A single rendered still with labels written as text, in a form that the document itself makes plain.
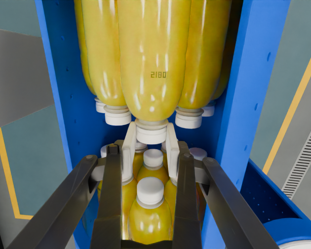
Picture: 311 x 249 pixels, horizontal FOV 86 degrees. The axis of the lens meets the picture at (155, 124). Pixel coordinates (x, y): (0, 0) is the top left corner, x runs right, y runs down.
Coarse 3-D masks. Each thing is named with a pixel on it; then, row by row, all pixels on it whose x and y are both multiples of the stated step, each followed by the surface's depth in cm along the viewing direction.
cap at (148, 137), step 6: (138, 126) 20; (138, 132) 20; (144, 132) 19; (150, 132) 19; (156, 132) 19; (162, 132) 20; (138, 138) 20; (144, 138) 19; (150, 138) 19; (156, 138) 19; (162, 138) 20
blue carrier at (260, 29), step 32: (64, 0) 24; (256, 0) 11; (288, 0) 13; (64, 32) 24; (256, 32) 12; (64, 64) 25; (256, 64) 13; (64, 96) 25; (96, 96) 33; (224, 96) 30; (256, 96) 14; (64, 128) 25; (96, 128) 34; (192, 128) 38; (224, 128) 14; (256, 128) 18; (224, 160) 15; (96, 192) 38
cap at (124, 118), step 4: (108, 112) 24; (128, 112) 24; (108, 116) 24; (112, 116) 23; (116, 116) 23; (120, 116) 23; (124, 116) 24; (128, 116) 24; (108, 120) 24; (112, 120) 24; (116, 120) 23; (120, 120) 24; (124, 120) 24; (128, 120) 25; (112, 124) 24; (116, 124) 24; (120, 124) 24
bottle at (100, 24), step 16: (96, 0) 17; (112, 0) 17; (96, 16) 18; (112, 16) 18; (96, 32) 18; (112, 32) 18; (96, 48) 19; (112, 48) 19; (96, 64) 20; (112, 64) 19; (96, 80) 20; (112, 80) 20; (112, 96) 21; (112, 112) 23
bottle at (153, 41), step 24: (120, 0) 14; (144, 0) 13; (168, 0) 13; (120, 24) 15; (144, 24) 14; (168, 24) 14; (120, 48) 16; (144, 48) 14; (168, 48) 15; (120, 72) 17; (144, 72) 15; (168, 72) 15; (144, 96) 16; (168, 96) 16; (144, 120) 18
